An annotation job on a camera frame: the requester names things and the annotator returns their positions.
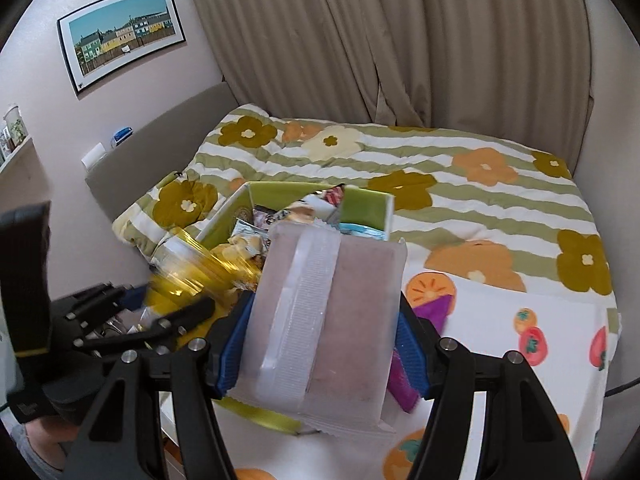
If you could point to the cream brown snack packet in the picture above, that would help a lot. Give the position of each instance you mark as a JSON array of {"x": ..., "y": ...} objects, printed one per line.
[{"x": 245, "y": 247}]

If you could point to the person's left forearm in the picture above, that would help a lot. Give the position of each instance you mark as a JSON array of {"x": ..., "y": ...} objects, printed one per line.
[{"x": 45, "y": 435}]

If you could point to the yellow-green cardboard box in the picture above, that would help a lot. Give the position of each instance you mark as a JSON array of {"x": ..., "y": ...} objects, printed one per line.
[{"x": 365, "y": 207}]

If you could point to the grey bed headboard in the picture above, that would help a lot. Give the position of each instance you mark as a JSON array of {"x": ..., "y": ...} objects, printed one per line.
[{"x": 150, "y": 145}]

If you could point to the beige curtain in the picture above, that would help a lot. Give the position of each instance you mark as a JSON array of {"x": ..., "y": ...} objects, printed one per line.
[{"x": 350, "y": 35}]

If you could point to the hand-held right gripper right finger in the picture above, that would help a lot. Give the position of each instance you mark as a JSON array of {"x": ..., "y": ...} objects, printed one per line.
[{"x": 412, "y": 355}]

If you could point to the translucent white snack packet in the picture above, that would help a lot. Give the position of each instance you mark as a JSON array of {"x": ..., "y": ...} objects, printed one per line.
[{"x": 345, "y": 320}]

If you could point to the small blue white object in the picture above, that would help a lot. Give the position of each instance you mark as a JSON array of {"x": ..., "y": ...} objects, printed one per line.
[{"x": 121, "y": 136}]

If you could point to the white fruit print cloth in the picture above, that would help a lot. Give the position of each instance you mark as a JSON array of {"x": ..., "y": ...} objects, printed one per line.
[{"x": 500, "y": 320}]

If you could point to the framed wall picture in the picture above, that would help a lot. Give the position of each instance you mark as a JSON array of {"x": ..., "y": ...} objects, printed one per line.
[{"x": 120, "y": 35}]

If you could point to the printed white jar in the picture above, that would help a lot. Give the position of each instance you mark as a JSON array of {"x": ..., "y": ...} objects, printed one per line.
[{"x": 14, "y": 125}]

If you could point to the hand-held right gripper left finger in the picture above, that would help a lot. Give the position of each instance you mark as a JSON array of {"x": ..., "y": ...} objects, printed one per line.
[{"x": 230, "y": 360}]

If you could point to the red and white snack packet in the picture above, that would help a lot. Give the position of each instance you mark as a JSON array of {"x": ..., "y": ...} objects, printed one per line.
[{"x": 332, "y": 196}]

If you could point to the dark printed snack packet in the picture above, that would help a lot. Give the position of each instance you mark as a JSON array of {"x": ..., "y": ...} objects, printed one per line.
[{"x": 272, "y": 217}]

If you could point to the purple snack packet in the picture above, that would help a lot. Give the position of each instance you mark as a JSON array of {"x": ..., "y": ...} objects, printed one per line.
[{"x": 432, "y": 310}]

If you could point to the striped flower blanket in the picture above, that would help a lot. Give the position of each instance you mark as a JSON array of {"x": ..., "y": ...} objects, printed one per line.
[{"x": 400, "y": 150}]

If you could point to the gold yellow snack packet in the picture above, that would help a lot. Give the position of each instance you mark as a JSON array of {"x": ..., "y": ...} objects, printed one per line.
[{"x": 190, "y": 270}]

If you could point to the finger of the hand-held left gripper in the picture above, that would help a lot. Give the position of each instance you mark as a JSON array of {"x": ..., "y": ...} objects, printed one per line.
[
  {"x": 132, "y": 299},
  {"x": 185, "y": 312}
]

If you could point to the white wall shelf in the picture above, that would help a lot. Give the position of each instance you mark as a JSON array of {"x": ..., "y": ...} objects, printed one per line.
[{"x": 17, "y": 155}]

